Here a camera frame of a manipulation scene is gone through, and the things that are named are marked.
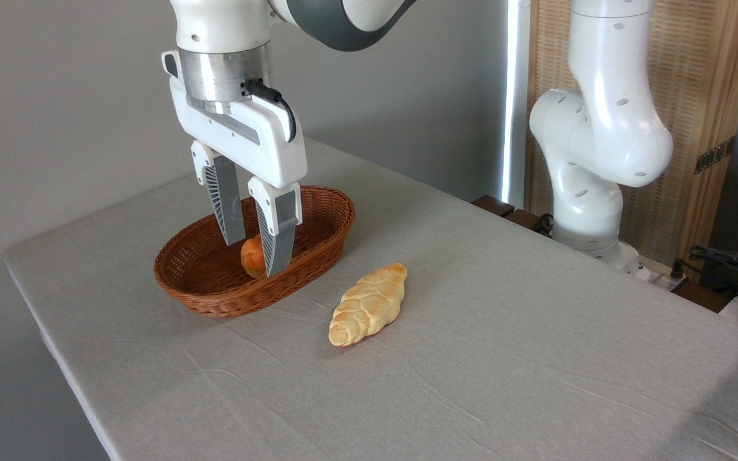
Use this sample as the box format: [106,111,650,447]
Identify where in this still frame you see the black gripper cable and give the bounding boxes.
[243,78,297,143]

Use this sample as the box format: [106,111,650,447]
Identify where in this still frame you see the wooden folding screen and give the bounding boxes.
[526,0,738,270]

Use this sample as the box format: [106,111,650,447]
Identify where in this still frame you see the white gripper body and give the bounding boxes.
[162,50,309,190]

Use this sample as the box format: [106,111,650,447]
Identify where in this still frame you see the small golden bread roll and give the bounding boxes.
[240,234,268,279]

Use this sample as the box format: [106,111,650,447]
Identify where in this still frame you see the braided golden bread loaf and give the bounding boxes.
[329,262,408,347]

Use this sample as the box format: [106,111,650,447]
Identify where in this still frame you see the white power strip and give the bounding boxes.
[625,256,690,290]

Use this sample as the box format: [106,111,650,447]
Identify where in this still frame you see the dark wooden blocks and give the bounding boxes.
[471,195,553,238]

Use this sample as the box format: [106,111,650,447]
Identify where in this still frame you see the brown woven wicker basket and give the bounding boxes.
[154,186,356,319]

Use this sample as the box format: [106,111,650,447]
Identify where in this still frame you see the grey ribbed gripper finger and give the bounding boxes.
[191,140,247,246]
[247,177,303,278]

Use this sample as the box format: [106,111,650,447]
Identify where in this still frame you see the black cable bundle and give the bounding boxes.
[673,245,738,302]

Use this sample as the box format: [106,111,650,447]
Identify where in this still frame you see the grey tablecloth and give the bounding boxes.
[3,136,738,461]

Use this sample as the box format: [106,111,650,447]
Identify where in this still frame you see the dark metal screen hinge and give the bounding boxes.
[694,136,736,175]

